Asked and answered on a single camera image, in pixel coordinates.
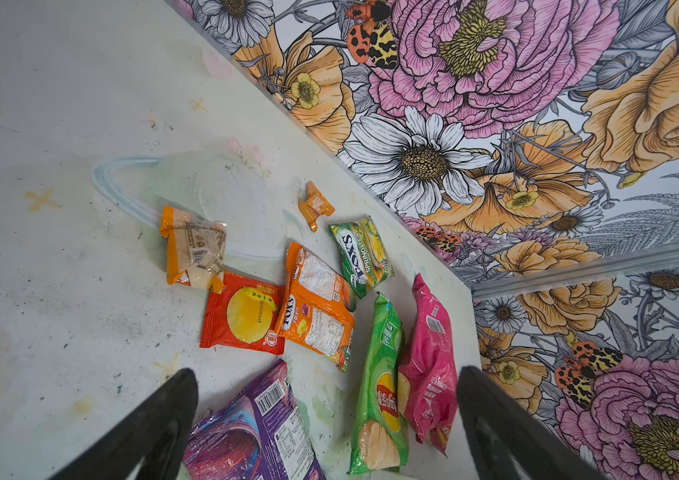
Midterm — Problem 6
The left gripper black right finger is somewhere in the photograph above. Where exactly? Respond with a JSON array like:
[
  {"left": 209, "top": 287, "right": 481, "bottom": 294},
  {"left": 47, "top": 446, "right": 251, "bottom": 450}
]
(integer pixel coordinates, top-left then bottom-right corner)
[{"left": 457, "top": 366, "right": 603, "bottom": 479}]

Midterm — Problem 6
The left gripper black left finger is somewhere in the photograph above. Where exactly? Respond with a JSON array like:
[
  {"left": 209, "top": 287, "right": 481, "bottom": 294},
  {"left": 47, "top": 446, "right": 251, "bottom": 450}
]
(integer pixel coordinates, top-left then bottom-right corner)
[{"left": 53, "top": 368, "right": 198, "bottom": 479}]

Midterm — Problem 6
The pink chips bag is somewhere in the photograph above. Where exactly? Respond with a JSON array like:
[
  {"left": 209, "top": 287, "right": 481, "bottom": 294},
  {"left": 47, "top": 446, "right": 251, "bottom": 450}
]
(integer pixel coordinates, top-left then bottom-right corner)
[{"left": 397, "top": 275, "right": 459, "bottom": 454}]

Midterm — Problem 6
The green Lays chips bag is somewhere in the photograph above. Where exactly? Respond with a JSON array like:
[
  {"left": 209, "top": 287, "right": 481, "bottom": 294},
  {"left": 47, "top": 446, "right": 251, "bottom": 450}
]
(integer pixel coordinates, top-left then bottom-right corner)
[{"left": 349, "top": 294, "right": 409, "bottom": 475}]

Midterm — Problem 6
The orange Fox's fruits candy bag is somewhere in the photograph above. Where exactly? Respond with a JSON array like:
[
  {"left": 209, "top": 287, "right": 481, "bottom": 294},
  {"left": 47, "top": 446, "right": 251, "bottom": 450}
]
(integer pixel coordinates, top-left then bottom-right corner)
[{"left": 275, "top": 241, "right": 355, "bottom": 372}]

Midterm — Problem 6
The green Fox's spring tea bag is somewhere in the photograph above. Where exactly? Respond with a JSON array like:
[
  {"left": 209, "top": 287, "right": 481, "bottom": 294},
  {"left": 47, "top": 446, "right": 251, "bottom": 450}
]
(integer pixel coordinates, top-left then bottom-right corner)
[{"left": 329, "top": 216, "right": 395, "bottom": 299}]

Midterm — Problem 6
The purple snack packet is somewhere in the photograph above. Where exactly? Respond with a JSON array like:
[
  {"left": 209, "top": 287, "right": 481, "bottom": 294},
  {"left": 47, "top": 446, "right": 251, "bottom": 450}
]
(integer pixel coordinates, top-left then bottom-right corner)
[{"left": 183, "top": 360, "right": 325, "bottom": 480}]

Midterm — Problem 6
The red yellow snack packet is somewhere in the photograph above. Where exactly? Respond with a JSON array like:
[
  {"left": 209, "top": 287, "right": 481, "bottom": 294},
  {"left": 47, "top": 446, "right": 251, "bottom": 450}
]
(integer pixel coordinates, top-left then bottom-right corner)
[{"left": 199, "top": 270, "right": 285, "bottom": 356}]

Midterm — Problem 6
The clear orange cracker packet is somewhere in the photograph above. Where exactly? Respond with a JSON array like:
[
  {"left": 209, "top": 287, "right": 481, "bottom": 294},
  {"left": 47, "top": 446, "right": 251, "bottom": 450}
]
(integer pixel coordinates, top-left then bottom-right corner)
[{"left": 159, "top": 206, "right": 226, "bottom": 293}]

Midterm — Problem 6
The small orange biscuit packet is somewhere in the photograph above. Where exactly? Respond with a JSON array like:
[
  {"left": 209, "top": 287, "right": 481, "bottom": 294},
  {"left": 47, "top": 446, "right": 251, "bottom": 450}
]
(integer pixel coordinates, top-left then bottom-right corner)
[{"left": 297, "top": 181, "right": 335, "bottom": 232}]

